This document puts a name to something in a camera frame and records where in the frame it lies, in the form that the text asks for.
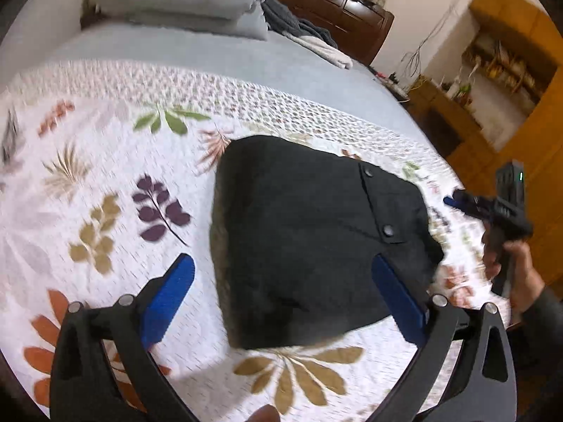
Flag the person's right forearm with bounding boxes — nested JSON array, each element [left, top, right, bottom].
[[510, 283, 563, 409]]

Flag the white towel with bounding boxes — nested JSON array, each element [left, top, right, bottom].
[[290, 34, 353, 70]]

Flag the wooden desk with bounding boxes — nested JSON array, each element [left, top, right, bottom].
[[407, 78, 498, 172]]

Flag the wooden bookshelf cabinet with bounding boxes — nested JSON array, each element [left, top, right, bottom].
[[462, 0, 563, 152]]

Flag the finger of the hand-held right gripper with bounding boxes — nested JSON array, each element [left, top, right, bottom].
[[443, 189, 482, 217]]

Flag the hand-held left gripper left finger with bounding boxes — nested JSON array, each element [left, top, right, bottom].
[[49, 252, 196, 422]]

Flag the flat grey pillow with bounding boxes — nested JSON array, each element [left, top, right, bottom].
[[127, 6, 269, 41]]

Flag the wall cables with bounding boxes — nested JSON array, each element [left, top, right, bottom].
[[401, 0, 462, 89]]

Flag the grey bed sheet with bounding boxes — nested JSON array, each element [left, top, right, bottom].
[[0, 22, 434, 154]]

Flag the dark wooden headboard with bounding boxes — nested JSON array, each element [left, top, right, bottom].
[[270, 0, 395, 66]]

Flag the black pants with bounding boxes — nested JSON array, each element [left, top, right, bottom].
[[209, 135, 445, 351]]

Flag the dark grey blanket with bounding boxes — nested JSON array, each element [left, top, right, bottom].
[[261, 0, 339, 49]]

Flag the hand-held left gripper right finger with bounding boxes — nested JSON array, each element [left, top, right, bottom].
[[369, 254, 517, 422]]

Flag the leaf print quilt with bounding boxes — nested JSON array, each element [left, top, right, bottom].
[[0, 59, 513, 422]]

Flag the person's left hand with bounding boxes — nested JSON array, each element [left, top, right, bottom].
[[247, 403, 282, 422]]

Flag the person's right hand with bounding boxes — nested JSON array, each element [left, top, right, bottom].
[[481, 228, 547, 314]]

